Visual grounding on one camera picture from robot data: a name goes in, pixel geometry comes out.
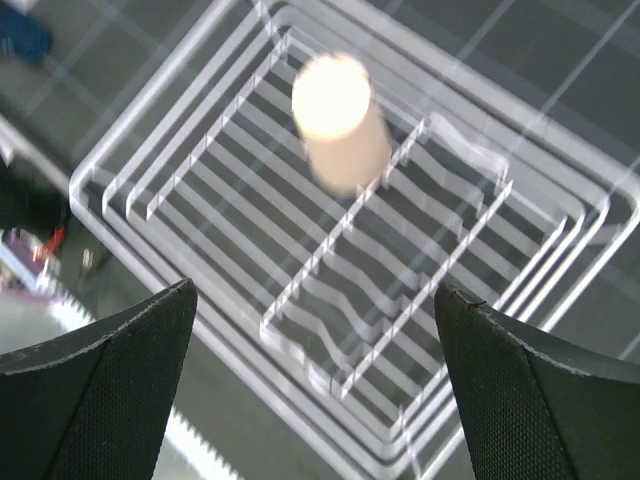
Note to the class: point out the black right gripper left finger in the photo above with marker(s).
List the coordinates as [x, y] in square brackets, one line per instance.
[95, 385]

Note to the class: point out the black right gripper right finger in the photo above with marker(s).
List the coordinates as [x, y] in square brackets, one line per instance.
[533, 406]

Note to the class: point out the beige paper cup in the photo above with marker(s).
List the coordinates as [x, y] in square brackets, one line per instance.
[340, 123]

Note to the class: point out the blue mug cream inside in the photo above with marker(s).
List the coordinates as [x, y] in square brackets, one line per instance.
[22, 36]

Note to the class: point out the white wire dish rack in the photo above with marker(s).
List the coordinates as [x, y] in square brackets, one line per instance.
[514, 173]

